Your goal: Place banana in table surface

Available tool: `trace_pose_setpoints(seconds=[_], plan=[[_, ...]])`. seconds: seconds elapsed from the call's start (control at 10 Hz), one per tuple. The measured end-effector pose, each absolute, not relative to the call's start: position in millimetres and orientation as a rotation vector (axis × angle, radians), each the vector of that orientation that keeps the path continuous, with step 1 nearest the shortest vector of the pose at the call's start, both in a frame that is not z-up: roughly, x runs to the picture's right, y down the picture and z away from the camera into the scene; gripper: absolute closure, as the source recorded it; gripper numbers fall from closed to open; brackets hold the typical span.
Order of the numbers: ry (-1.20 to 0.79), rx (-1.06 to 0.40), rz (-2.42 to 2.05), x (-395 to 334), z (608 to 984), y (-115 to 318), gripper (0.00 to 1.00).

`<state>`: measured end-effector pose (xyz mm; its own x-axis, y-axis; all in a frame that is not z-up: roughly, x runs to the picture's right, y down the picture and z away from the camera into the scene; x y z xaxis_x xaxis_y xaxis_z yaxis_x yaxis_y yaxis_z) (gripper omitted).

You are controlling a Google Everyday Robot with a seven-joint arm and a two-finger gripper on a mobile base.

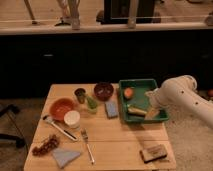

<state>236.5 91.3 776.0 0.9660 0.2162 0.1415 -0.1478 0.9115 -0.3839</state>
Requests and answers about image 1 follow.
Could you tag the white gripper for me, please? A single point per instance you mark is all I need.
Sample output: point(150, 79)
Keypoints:
point(157, 100)

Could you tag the yellow banana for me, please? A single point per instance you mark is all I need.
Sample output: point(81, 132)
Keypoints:
point(136, 111)

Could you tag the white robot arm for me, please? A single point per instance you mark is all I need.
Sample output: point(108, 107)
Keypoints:
point(181, 91)

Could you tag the green plastic tray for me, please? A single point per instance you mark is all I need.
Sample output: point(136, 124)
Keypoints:
point(139, 101)

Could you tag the orange peach fruit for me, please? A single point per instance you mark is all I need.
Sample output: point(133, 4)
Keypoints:
point(128, 93)

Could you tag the brown scrubbing brush block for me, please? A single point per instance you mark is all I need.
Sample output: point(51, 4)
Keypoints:
point(153, 153)

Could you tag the blue sponge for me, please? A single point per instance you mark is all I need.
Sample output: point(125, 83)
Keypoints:
point(111, 109)

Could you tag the dark red bowl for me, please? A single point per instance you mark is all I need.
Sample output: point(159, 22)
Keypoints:
point(103, 91)

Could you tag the green plastic bottle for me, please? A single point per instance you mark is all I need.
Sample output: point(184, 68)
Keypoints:
point(91, 103)

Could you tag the silver fork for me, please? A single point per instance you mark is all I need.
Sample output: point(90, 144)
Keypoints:
point(85, 138)

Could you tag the white round container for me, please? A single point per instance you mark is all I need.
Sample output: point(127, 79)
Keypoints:
point(72, 119)

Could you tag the orange plastic bowl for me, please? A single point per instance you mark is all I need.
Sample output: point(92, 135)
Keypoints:
point(60, 107)

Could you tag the blue folded cloth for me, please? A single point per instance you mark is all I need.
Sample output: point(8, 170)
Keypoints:
point(63, 156)

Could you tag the bunch of red grapes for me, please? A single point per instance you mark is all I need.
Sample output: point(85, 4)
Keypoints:
point(49, 145)

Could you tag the black handled knife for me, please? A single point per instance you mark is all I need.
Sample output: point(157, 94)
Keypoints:
point(49, 119)

